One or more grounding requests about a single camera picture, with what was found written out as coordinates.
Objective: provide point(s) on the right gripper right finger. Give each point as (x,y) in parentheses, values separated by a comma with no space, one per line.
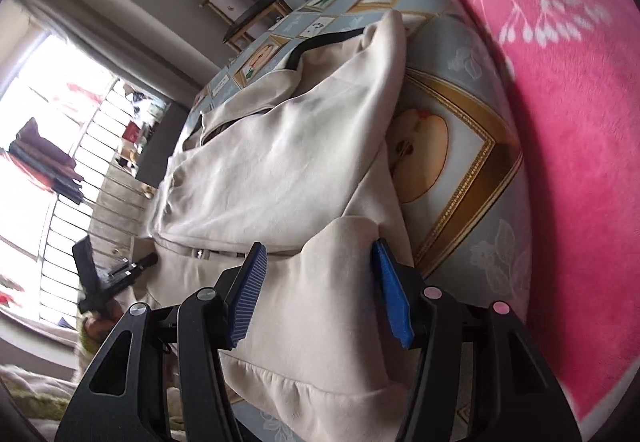
(515,395)

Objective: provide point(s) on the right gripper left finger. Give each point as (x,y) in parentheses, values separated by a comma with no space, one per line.
(122,396)

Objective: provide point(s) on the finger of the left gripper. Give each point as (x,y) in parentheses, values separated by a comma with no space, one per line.
(139,266)

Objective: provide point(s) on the cream jacket with black trim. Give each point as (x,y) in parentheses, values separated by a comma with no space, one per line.
(297,161)

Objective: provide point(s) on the hanging clothes on balcony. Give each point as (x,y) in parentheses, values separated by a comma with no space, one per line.
(45,163)

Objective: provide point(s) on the person's left hand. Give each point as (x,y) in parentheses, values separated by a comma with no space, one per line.
(98,326)

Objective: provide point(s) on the dark grey cabinet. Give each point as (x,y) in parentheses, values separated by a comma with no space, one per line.
(153,160)

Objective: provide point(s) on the patterned blue bed sheet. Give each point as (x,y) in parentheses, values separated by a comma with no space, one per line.
(455,158)

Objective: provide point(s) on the grey curtain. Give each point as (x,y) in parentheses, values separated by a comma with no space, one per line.
(128,40)

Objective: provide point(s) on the pink floral blanket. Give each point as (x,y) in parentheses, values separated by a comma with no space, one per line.
(572,68)

